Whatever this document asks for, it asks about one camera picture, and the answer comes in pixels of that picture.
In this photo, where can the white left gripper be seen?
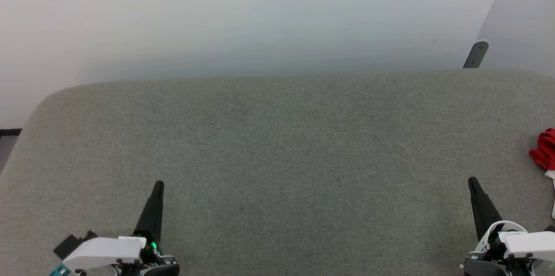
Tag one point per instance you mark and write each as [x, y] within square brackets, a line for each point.
[104, 252]

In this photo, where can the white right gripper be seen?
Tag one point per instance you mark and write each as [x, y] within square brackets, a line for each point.
[529, 245]

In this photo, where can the red white basketball jersey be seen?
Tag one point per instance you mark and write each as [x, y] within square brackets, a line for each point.
[546, 150]

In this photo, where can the grey fabric sofa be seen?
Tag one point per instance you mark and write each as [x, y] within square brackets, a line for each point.
[282, 159]

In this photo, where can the dark grey partition foot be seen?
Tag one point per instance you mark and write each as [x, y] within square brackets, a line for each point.
[476, 54]

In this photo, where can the black skirting strip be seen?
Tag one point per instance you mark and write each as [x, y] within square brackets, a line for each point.
[9, 132]

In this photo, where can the white partition panel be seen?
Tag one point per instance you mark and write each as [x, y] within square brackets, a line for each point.
[524, 16]

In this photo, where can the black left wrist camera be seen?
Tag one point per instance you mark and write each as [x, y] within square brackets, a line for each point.
[69, 245]

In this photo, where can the teal left camera connector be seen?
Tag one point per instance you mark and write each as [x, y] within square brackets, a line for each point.
[60, 271]

